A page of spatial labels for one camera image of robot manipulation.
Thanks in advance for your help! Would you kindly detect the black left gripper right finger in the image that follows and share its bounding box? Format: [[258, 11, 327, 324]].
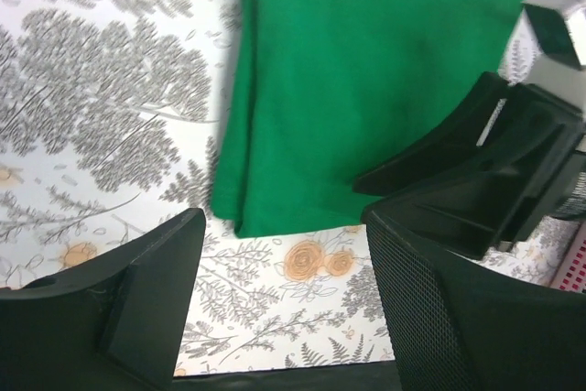
[[363, 205, 585, 390]]

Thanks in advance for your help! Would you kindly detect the green t shirt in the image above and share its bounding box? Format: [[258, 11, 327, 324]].
[[212, 0, 523, 238]]

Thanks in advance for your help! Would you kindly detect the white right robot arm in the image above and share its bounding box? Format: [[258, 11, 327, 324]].
[[353, 0, 585, 259]]

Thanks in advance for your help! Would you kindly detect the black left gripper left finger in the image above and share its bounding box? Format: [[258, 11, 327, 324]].
[[1, 209, 206, 390]]

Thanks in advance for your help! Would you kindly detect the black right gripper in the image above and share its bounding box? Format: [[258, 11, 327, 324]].
[[353, 72, 585, 258]]

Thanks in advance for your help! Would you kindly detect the white plastic laundry basket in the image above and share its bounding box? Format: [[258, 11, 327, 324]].
[[550, 223, 586, 294]]

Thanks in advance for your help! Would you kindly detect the floral table cloth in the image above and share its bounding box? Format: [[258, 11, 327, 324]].
[[0, 0, 586, 376]]

